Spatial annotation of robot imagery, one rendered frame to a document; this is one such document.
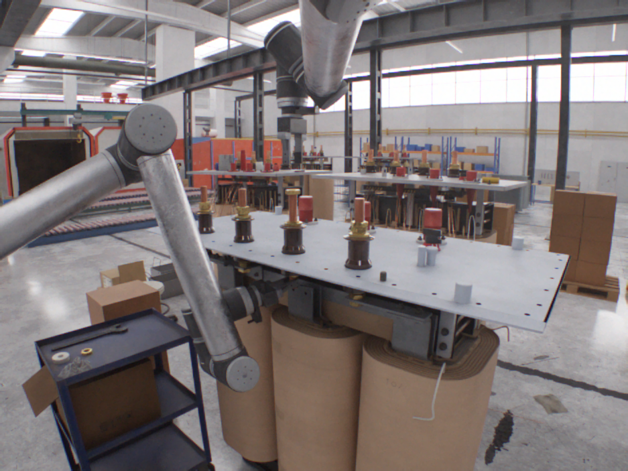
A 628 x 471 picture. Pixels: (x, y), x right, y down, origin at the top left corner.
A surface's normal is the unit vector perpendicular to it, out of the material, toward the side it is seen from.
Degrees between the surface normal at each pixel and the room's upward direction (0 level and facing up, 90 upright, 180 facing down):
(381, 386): 90
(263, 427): 90
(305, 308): 90
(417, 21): 90
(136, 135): 78
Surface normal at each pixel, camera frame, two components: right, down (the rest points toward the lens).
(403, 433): -0.65, 0.15
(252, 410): -0.16, 0.20
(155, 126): 0.56, -0.11
